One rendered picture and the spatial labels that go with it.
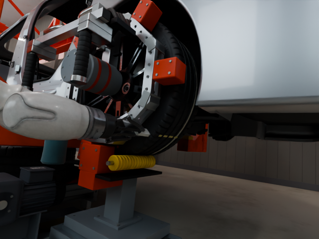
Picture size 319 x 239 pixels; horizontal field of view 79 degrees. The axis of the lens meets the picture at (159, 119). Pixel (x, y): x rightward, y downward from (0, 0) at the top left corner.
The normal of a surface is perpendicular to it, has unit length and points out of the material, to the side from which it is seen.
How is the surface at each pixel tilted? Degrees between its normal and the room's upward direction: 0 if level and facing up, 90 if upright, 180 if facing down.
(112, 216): 90
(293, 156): 90
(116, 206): 90
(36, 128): 124
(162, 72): 90
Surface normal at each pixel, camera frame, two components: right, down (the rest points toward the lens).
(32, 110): 0.62, -0.04
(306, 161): -0.51, -0.15
